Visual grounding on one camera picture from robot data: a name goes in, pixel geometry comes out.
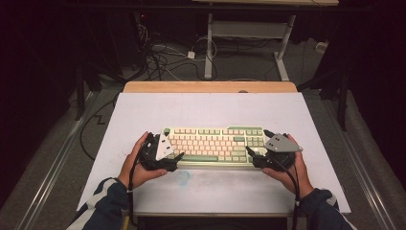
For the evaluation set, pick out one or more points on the green and cream keyboard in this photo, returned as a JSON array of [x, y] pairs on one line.
[[207, 143]]

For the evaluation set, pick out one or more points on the white table cover sheet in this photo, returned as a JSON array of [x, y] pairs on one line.
[[191, 108]]

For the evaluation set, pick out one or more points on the metal floor rail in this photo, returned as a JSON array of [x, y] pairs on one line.
[[51, 185], [364, 179]]

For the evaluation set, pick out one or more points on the white metal desk frame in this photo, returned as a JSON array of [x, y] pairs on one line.
[[209, 48]]

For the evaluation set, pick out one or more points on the person's left hand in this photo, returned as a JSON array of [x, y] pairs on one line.
[[134, 172]]

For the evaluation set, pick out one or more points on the small white power adapter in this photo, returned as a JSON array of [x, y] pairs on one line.
[[191, 55]]

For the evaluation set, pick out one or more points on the person's right hand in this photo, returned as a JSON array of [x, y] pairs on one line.
[[297, 179]]

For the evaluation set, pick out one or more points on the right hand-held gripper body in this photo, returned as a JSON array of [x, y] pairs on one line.
[[277, 147]]

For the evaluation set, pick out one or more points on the black metal stand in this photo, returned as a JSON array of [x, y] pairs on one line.
[[343, 102], [79, 96]]

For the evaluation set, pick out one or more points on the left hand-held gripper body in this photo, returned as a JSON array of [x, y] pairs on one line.
[[156, 159]]

